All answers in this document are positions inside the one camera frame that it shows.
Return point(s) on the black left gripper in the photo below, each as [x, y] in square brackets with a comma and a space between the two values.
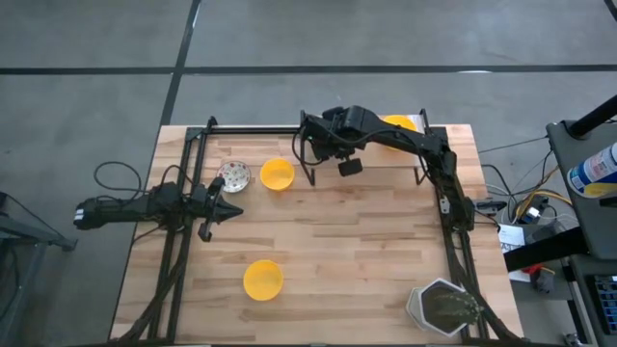
[209, 207]

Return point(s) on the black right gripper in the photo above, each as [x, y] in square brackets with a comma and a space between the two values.
[349, 125]

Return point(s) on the white dotted mini bowl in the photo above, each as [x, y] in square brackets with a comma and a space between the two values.
[236, 176]

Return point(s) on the yellow mini bowl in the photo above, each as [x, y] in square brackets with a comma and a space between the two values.
[277, 174]
[400, 121]
[262, 280]

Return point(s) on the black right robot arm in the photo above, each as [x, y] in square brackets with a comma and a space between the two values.
[410, 140]

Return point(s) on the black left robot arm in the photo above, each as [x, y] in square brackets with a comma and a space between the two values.
[120, 208]

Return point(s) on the wooden shelf with black legs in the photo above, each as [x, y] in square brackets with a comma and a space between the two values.
[381, 159]

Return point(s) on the white tape strip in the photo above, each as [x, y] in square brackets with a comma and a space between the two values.
[420, 124]

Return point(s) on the grey metal stand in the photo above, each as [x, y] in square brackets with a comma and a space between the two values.
[48, 239]

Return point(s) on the white hexagonal plant pot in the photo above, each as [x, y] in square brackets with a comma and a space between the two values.
[413, 303]

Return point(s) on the white paper sheet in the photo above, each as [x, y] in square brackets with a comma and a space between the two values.
[512, 237]

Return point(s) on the green cactus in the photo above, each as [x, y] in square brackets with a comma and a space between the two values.
[455, 308]

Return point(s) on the small white box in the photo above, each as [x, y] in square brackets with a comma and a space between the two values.
[532, 212]

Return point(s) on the small red item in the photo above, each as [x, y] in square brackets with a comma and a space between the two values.
[532, 269]

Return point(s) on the black cart beam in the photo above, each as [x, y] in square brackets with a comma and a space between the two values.
[544, 250]

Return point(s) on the small grey item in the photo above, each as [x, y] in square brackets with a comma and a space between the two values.
[544, 282]

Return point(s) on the black pole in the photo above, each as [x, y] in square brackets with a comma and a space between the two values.
[593, 118]

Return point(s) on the white blue yellow canister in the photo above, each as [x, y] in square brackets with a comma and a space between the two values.
[595, 171]

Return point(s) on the grey cart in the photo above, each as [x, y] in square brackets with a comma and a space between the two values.
[598, 226]

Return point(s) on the black corner object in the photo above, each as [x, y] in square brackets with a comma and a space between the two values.
[612, 7]

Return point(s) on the small metal item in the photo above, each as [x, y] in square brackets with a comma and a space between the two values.
[572, 339]

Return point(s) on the grey box with teal keys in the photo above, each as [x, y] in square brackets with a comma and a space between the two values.
[607, 299]

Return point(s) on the black metal table frame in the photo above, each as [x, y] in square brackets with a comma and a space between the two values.
[250, 130]

